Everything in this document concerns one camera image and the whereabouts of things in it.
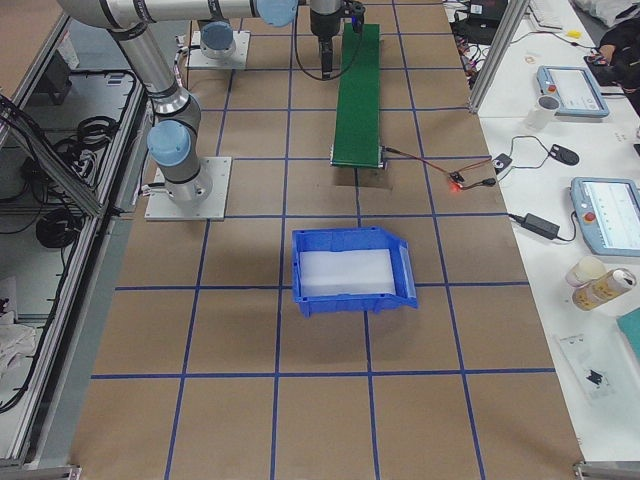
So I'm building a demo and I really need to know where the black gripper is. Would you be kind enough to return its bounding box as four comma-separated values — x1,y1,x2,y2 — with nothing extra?
310,9,343,80

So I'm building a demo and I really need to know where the green conveyor belt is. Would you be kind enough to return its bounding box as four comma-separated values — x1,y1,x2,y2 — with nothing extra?
331,24,383,168

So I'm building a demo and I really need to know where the small sensor board red LED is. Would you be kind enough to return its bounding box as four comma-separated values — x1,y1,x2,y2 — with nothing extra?
447,171,465,192

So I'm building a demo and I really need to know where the blue plastic bin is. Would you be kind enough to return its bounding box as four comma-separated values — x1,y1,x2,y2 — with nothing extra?
291,227,419,317

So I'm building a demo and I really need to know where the white foam sheet in bin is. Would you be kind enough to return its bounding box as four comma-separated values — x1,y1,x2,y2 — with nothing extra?
299,249,396,297

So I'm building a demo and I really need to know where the white mug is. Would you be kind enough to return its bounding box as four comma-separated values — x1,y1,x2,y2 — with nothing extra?
524,95,561,131

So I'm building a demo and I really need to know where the blue teach pendant far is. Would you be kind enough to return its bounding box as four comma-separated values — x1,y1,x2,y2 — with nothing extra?
536,66,610,118

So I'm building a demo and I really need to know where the blue teach pendant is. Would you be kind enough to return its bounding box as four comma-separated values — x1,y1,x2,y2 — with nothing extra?
570,177,639,257
536,66,610,118

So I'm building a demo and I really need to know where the black power adapter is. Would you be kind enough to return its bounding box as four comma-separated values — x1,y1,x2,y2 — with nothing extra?
508,213,560,240

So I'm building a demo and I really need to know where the blue teach pendant near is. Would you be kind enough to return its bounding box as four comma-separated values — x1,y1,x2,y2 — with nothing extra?
570,177,639,257

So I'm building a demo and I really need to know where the beverage can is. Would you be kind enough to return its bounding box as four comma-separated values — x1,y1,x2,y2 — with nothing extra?
572,268,637,311

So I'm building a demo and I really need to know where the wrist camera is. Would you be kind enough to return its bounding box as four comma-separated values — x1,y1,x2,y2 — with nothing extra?
343,0,366,34

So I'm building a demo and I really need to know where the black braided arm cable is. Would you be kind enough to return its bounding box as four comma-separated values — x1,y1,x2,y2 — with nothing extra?
292,4,346,82

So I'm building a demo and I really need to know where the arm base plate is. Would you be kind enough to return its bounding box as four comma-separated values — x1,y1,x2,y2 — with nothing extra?
186,30,251,70
145,157,232,221

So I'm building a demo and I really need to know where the aluminium frame post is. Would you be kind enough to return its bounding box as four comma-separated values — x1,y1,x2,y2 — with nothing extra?
468,0,529,114

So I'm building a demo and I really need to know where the red black wire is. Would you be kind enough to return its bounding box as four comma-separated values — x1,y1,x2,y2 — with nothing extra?
383,145,496,194

